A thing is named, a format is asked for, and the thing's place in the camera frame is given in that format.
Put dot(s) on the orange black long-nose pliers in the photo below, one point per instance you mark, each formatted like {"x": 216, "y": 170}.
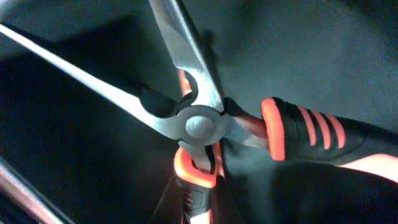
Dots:
{"x": 288, "y": 132}

